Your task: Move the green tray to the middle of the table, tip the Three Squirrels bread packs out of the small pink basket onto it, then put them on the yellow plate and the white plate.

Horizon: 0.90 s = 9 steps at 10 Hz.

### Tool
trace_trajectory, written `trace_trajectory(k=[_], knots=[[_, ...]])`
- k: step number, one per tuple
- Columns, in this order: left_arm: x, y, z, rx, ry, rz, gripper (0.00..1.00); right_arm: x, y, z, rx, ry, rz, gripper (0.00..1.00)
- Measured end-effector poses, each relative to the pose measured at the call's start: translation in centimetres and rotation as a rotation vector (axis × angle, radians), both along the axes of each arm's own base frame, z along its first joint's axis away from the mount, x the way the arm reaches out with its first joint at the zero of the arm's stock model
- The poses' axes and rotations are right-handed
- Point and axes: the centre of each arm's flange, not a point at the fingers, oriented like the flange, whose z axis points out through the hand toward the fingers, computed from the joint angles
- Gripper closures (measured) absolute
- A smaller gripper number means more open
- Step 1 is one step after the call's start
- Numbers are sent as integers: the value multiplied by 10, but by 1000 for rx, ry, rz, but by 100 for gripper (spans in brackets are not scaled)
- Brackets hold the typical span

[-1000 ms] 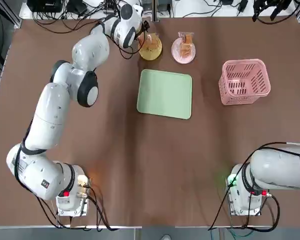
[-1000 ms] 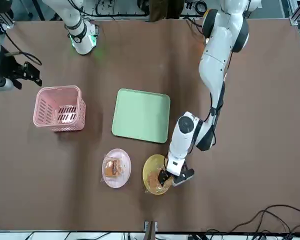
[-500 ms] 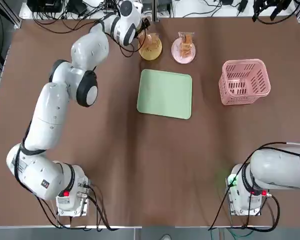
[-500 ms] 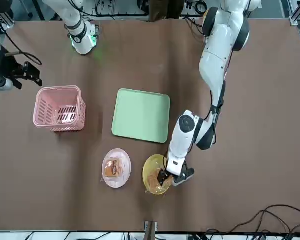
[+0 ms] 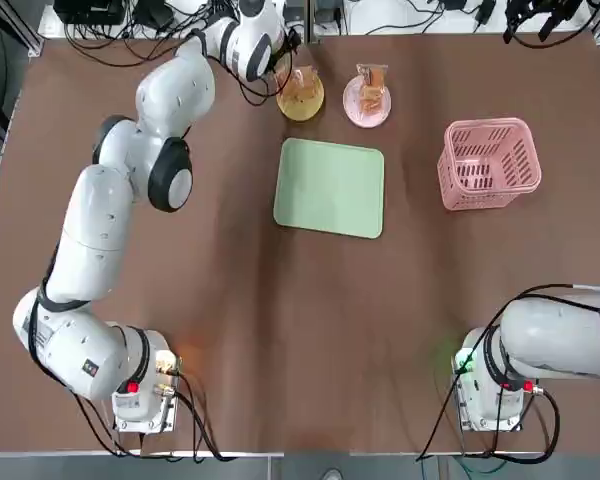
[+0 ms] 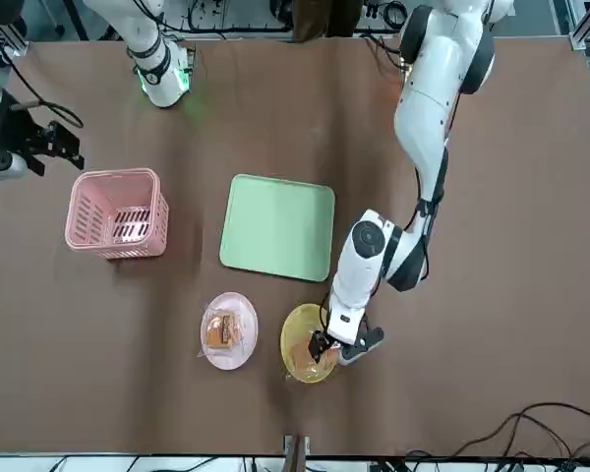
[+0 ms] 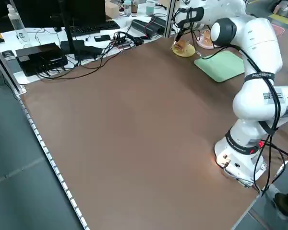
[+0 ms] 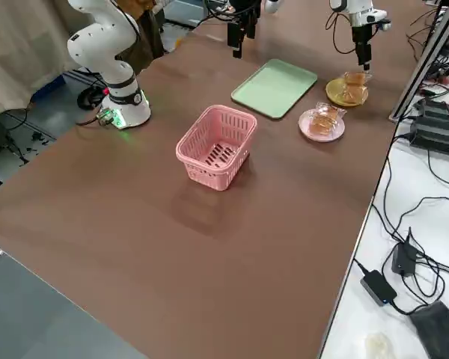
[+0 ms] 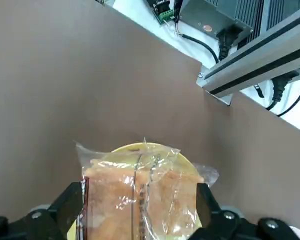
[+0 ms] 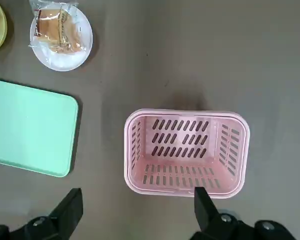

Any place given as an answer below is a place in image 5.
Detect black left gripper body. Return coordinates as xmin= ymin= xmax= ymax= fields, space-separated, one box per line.
xmin=278 ymin=27 xmax=302 ymax=64

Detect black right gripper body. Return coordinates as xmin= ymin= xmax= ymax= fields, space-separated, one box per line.
xmin=517 ymin=0 xmax=585 ymax=14

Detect clear-wrapped bread pack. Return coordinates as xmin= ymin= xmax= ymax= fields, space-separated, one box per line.
xmin=282 ymin=82 xmax=312 ymax=107
xmin=293 ymin=64 xmax=322 ymax=94
xmin=358 ymin=87 xmax=385 ymax=115
xmin=356 ymin=63 xmax=390 ymax=90

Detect green plastic tray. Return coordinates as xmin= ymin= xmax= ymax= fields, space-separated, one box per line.
xmin=272 ymin=137 xmax=385 ymax=240

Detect small pink slotted basket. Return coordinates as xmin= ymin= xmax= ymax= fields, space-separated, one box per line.
xmin=435 ymin=117 xmax=542 ymax=211

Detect round yellow plate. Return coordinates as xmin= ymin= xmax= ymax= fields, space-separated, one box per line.
xmin=275 ymin=69 xmax=327 ymax=122

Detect round white plate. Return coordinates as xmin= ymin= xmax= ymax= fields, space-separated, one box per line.
xmin=342 ymin=74 xmax=394 ymax=130

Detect black power adapter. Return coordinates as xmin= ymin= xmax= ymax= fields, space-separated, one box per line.
xmin=473 ymin=0 xmax=497 ymax=25

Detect black dock box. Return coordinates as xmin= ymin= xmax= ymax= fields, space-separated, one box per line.
xmin=53 ymin=0 xmax=127 ymax=26

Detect aluminium post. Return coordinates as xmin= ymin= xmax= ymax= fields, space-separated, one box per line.
xmin=302 ymin=0 xmax=320 ymax=45

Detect black cable tangle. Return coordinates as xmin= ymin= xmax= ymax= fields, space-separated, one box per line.
xmin=62 ymin=9 xmax=241 ymax=70

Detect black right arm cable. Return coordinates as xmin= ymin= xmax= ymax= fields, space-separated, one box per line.
xmin=413 ymin=19 xmax=600 ymax=462

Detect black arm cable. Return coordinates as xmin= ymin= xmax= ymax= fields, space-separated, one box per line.
xmin=29 ymin=29 xmax=302 ymax=462
xmin=413 ymin=19 xmax=600 ymax=462

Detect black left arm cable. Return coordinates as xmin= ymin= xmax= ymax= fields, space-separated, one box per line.
xmin=29 ymin=29 xmax=302 ymax=462

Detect green network cable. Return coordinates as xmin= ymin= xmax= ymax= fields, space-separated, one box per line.
xmin=457 ymin=455 xmax=509 ymax=477

